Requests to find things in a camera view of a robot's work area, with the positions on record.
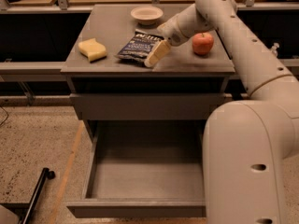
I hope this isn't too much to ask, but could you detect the black metal stand leg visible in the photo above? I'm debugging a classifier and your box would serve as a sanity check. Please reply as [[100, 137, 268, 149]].
[[0, 167, 55, 224]]

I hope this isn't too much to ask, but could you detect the grey drawer cabinet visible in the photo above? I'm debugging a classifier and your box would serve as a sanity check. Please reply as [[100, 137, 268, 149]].
[[61, 4, 235, 137]]

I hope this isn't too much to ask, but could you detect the red apple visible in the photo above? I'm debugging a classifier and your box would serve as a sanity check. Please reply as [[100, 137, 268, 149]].
[[192, 33, 214, 55]]

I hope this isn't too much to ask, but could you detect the black cable on floor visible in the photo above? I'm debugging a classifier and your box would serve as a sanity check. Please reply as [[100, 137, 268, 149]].
[[0, 105, 9, 128]]

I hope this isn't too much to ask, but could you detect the clear sanitizer bottle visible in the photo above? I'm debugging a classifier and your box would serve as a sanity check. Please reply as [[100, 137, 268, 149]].
[[270, 43, 279, 56]]

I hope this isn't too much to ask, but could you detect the open grey middle drawer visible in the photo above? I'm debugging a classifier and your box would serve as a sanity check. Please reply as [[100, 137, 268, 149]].
[[67, 120, 206, 218]]

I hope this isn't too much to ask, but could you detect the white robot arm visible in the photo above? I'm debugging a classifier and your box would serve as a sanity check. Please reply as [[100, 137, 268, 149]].
[[145, 0, 299, 224]]

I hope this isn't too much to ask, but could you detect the yellow sponge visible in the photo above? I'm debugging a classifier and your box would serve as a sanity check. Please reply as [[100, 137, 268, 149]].
[[78, 38, 107, 63]]

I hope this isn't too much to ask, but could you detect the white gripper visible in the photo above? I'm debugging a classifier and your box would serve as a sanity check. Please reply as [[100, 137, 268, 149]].
[[144, 16, 192, 68]]

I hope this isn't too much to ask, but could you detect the blue chip bag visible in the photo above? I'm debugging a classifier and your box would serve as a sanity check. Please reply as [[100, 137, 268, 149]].
[[116, 31, 164, 63]]

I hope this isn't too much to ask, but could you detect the white ceramic bowl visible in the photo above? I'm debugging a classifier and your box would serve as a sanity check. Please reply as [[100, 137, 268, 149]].
[[131, 6, 164, 25]]

